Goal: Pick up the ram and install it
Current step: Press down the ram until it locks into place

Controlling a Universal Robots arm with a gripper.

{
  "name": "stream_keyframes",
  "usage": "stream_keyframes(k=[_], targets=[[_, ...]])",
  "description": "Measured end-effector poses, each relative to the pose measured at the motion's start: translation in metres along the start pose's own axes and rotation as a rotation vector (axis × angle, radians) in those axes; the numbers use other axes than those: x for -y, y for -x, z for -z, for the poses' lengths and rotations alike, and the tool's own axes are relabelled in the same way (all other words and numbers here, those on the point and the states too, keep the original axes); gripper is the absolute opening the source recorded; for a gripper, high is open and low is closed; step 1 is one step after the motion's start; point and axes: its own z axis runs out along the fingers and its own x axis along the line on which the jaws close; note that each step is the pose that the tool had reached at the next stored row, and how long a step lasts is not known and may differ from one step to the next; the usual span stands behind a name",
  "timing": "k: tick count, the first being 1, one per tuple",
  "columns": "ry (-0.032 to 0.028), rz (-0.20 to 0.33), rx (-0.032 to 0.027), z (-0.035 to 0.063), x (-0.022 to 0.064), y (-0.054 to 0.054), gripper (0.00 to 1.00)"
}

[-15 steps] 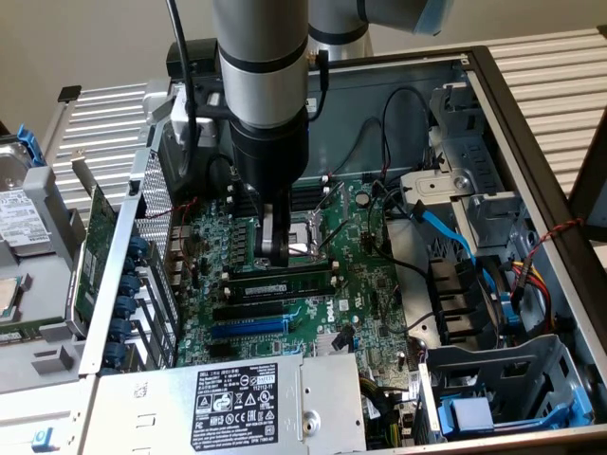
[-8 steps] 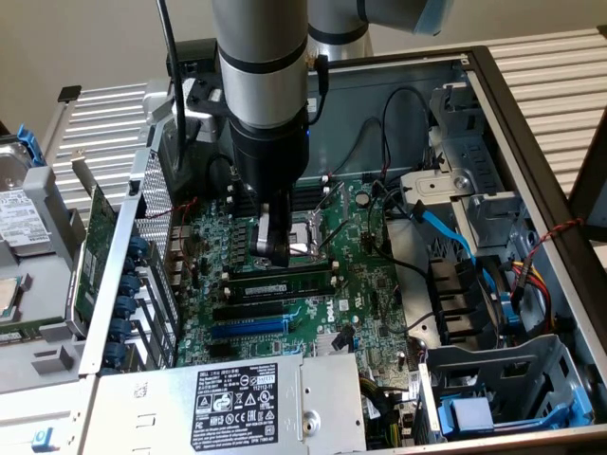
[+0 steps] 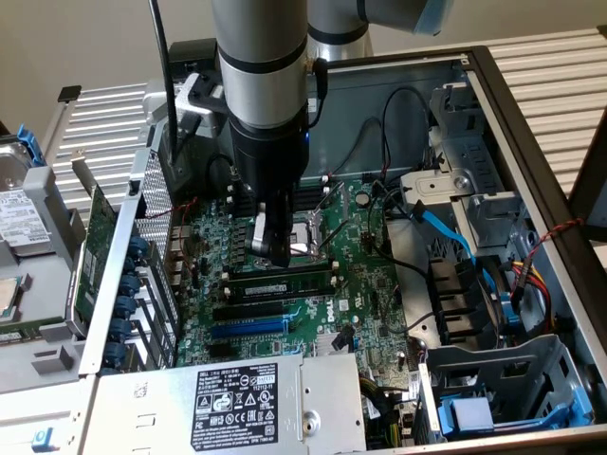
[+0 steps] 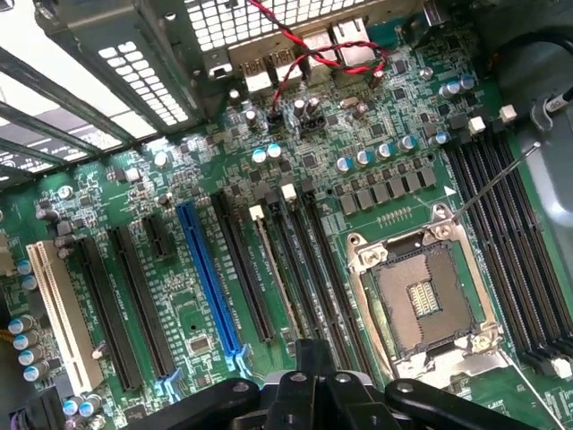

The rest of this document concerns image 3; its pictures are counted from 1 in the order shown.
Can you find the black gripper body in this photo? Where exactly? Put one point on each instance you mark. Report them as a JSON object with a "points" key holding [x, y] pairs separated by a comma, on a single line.
{"points": [[270, 156]]}

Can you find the green RAM stick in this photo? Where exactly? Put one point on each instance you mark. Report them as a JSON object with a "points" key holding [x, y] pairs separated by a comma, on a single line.
{"points": [[265, 289], [33, 326]]}

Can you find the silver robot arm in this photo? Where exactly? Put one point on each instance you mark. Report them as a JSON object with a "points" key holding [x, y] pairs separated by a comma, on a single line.
{"points": [[256, 28]]}

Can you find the black RAM slot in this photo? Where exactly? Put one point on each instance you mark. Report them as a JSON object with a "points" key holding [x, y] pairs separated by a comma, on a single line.
{"points": [[313, 180], [303, 268], [313, 197], [313, 192], [313, 186]]}

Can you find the CPU socket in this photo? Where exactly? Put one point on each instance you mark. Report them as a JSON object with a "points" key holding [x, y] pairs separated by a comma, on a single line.
{"points": [[306, 237]]}

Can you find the socket locking lever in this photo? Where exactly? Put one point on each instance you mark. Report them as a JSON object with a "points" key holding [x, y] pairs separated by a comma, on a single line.
{"points": [[337, 233]]}

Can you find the long black expansion slot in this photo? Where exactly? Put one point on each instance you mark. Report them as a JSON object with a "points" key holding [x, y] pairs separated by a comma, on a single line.
{"points": [[246, 313]]}

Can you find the coin cell battery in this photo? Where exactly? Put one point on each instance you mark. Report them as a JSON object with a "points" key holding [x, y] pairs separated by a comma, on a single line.
{"points": [[363, 198]]}

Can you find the blue expansion slot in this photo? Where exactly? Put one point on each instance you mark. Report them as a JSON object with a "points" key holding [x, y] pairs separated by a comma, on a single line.
{"points": [[249, 328]]}

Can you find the green motherboard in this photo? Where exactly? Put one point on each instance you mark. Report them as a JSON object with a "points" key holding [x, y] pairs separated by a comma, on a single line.
{"points": [[365, 294]]}

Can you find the open PC case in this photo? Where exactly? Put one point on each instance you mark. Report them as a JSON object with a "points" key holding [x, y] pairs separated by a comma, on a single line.
{"points": [[360, 90]]}

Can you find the small silver heatsink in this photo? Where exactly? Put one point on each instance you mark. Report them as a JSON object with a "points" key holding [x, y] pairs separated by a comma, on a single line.
{"points": [[325, 346]]}

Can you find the blue card retention clip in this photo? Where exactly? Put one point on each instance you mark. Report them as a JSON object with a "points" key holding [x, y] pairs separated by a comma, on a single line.
{"points": [[130, 285], [138, 247], [126, 306], [122, 329], [115, 354]]}

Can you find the short black expansion slot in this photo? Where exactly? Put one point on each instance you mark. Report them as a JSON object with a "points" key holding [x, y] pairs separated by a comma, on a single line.
{"points": [[220, 350]]}

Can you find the black box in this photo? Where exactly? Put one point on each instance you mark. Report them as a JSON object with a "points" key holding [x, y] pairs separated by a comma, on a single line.
{"points": [[189, 57]]}

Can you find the green graphics card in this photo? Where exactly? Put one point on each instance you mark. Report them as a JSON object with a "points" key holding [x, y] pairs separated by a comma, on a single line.
{"points": [[95, 246]]}

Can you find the black plastic fan shroud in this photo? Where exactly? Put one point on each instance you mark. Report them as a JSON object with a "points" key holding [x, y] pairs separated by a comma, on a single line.
{"points": [[455, 294]]}

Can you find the silver power supply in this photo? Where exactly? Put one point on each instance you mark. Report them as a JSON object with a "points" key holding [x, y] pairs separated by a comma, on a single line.
{"points": [[166, 403]]}

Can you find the metal disk bay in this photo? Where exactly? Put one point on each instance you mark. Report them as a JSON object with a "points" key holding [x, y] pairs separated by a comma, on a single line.
{"points": [[474, 156]]}

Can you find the small black end cap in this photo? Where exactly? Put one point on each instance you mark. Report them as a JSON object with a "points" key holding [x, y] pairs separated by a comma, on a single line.
{"points": [[68, 93]]}

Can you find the silver hard disk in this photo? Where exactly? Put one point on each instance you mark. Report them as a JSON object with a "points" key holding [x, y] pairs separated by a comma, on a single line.
{"points": [[19, 218]]}

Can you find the grey disk bay cage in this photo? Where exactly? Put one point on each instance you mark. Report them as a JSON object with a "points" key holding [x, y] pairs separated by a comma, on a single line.
{"points": [[498, 360]]}

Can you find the blue disk tray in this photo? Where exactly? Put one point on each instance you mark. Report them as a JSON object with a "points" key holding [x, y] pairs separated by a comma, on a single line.
{"points": [[467, 412]]}

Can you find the silver CPU chip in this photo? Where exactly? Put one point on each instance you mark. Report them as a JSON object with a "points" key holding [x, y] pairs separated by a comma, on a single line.
{"points": [[7, 296]]}

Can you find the small blue clip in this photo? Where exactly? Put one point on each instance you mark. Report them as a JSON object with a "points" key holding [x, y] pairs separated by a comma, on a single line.
{"points": [[42, 440]]}

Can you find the dark flat panel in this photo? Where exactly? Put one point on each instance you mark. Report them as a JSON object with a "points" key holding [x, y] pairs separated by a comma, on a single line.
{"points": [[593, 189]]}

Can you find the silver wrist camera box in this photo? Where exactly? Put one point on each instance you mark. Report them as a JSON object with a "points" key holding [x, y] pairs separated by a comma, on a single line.
{"points": [[196, 109]]}

